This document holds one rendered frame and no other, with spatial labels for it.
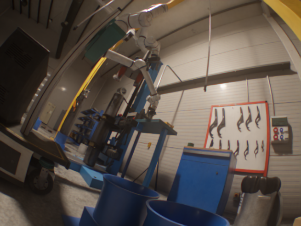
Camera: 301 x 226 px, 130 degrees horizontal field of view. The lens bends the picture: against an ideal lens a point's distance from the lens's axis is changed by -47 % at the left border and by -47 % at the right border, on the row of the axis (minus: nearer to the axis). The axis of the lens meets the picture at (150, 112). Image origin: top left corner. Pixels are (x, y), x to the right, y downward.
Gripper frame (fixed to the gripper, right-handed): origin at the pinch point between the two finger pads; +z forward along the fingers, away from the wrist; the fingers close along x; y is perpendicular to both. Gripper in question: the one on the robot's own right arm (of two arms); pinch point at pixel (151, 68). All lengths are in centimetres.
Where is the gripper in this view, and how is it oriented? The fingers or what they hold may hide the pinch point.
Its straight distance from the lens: 148.3
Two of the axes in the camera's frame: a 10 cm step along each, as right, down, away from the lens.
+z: -1.8, 9.8, 0.1
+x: 7.6, 1.5, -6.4
